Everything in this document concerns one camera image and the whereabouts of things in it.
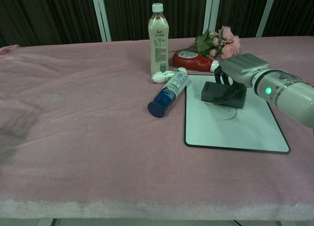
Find milky drink bottle white cap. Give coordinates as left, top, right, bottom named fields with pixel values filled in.
left=148, top=3, right=171, bottom=75

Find pink artificial flower bouquet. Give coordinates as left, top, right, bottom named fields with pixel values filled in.
left=168, top=25, right=241, bottom=61

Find small white tube green print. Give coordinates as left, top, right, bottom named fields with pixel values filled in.
left=150, top=67, right=187, bottom=84

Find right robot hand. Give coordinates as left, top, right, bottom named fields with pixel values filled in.
left=212, top=53, right=270, bottom=106

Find small whiteboard black frame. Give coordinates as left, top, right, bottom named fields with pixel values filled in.
left=184, top=74, right=292, bottom=155

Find dark pleated curtain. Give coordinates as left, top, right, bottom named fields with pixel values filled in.
left=0, top=0, right=314, bottom=48

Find black whiteboard eraser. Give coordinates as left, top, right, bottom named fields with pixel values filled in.
left=200, top=81, right=247, bottom=109

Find red ketchup squeeze bottle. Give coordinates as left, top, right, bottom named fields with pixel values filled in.
left=172, top=50, right=221, bottom=73

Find blue white tube blue cap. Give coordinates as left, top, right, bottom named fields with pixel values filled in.
left=147, top=72, right=191, bottom=118

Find pink fleece table cloth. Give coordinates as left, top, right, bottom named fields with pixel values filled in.
left=0, top=35, right=314, bottom=221

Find white folding screen frame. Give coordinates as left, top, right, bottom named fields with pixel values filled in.
left=90, top=0, right=283, bottom=42

